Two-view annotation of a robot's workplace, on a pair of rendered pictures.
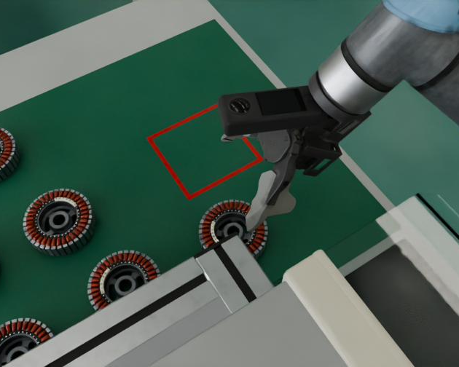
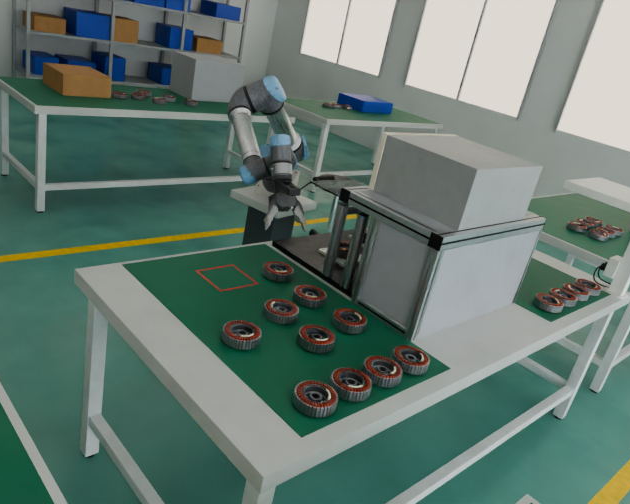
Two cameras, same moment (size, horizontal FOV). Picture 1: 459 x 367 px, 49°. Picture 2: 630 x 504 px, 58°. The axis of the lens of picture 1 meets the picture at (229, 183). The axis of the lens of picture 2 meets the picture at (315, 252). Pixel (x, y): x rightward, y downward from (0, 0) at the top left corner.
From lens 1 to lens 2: 1.98 m
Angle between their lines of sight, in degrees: 78
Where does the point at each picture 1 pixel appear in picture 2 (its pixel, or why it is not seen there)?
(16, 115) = (203, 332)
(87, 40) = (132, 307)
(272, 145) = (290, 201)
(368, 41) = (287, 154)
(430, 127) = (75, 324)
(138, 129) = (214, 293)
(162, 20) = (117, 280)
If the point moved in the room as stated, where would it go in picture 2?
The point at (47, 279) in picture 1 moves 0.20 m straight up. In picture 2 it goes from (309, 320) to (322, 264)
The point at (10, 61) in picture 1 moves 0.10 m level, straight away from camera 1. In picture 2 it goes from (149, 337) to (113, 345)
